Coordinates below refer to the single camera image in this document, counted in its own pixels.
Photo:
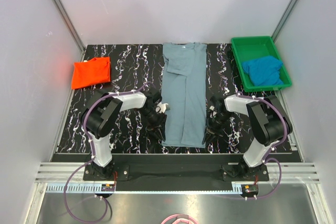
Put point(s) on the green plastic bin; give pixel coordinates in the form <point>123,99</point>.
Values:
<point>249,48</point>

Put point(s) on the grey-blue t shirt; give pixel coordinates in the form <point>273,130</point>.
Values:
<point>184,90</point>

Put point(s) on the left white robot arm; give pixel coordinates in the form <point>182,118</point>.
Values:
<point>99,117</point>

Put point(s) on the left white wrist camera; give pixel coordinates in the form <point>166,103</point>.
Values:
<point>162,107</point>

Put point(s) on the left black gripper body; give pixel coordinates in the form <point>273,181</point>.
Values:
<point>155,119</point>

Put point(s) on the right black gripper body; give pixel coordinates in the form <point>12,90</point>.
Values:
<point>214,126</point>

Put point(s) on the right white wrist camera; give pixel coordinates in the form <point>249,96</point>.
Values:
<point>213,111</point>

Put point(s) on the aluminium frame rail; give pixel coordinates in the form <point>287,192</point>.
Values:
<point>286,172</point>

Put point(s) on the blue t shirt in bin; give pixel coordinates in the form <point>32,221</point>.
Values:
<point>264,71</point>

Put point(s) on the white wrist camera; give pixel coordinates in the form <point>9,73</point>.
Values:
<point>213,111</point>
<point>162,107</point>

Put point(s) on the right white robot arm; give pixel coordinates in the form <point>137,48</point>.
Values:
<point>269,123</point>

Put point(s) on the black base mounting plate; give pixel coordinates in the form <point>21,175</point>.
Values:
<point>175,184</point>

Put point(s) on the orange folded t shirt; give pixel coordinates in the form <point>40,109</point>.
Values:
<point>94,71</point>

